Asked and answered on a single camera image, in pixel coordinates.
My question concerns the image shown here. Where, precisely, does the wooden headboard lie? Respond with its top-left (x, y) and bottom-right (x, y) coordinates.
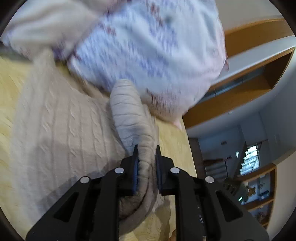
top-left (183, 19), bottom-right (295, 128)

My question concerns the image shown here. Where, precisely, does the yellow orange patterned bedsheet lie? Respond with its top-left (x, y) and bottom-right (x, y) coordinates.
top-left (1, 57), bottom-right (197, 240)

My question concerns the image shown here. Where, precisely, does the stair railing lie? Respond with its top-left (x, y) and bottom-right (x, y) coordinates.
top-left (203, 141), bottom-right (266, 183)

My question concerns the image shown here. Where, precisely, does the beige cable knit sweater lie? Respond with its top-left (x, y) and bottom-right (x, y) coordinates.
top-left (11, 50), bottom-right (164, 237)

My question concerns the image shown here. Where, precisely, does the wooden bookshelf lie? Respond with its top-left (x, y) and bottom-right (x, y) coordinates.
top-left (235, 163), bottom-right (276, 228)

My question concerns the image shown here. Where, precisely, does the floral white pillow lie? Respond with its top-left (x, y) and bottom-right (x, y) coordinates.
top-left (0, 0), bottom-right (230, 129)

